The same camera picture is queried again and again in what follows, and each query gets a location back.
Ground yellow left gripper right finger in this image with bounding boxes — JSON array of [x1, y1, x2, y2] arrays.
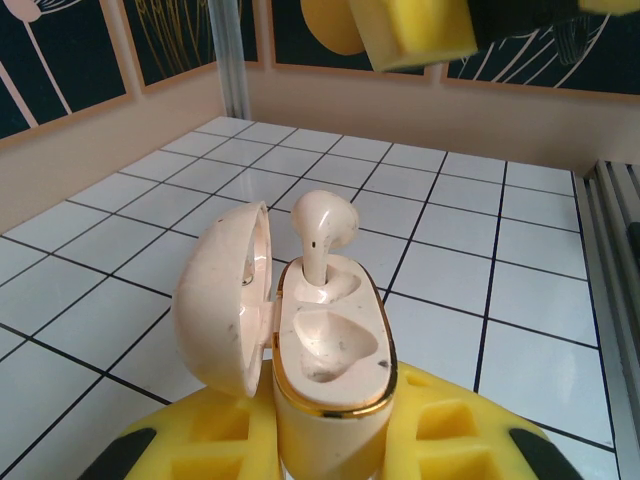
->
[[382, 360, 589, 480]]

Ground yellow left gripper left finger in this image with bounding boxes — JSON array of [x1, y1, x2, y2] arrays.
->
[[82, 387, 281, 480]]

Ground aluminium mounting rail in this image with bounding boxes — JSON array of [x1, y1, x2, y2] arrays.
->
[[573, 158, 640, 454]]

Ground aluminium corner post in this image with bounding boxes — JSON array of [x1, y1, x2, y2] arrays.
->
[[208, 0, 250, 120]]

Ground beige earbud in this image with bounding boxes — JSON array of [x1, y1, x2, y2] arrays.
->
[[291, 189, 360, 302]]

